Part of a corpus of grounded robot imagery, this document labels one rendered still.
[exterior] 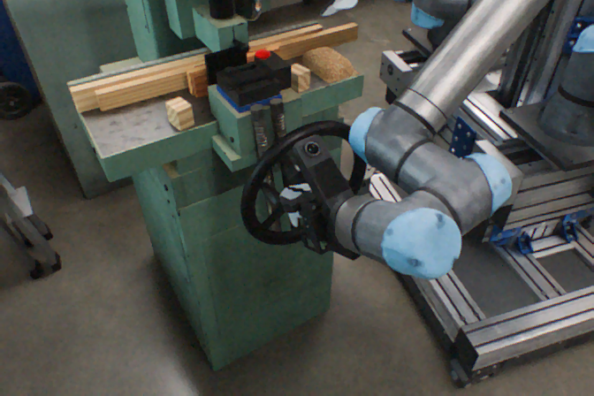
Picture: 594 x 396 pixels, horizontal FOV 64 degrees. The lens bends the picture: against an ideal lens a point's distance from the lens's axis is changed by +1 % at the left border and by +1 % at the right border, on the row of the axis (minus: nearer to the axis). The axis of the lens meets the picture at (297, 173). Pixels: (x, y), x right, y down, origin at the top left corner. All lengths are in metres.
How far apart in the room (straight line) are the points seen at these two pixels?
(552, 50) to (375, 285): 0.97
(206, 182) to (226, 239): 0.20
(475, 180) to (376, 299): 1.21
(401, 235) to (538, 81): 0.93
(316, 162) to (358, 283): 1.17
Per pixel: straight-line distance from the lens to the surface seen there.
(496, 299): 1.61
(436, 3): 1.12
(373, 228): 0.55
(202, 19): 1.08
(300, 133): 0.83
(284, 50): 1.16
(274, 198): 0.81
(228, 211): 1.12
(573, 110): 1.16
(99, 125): 1.01
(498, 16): 0.70
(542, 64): 1.37
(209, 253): 1.18
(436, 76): 0.66
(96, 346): 1.77
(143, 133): 0.96
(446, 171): 0.60
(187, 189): 1.03
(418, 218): 0.52
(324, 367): 1.61
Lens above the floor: 1.43
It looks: 40 degrees down
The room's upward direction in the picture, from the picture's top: straight up
